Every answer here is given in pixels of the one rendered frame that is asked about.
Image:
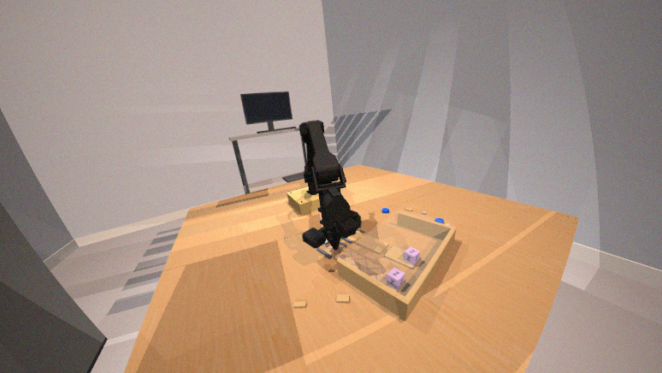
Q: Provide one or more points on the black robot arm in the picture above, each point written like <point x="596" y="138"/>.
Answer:
<point x="321" y="169"/>

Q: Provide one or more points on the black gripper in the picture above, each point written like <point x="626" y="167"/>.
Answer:
<point x="316" y="238"/>

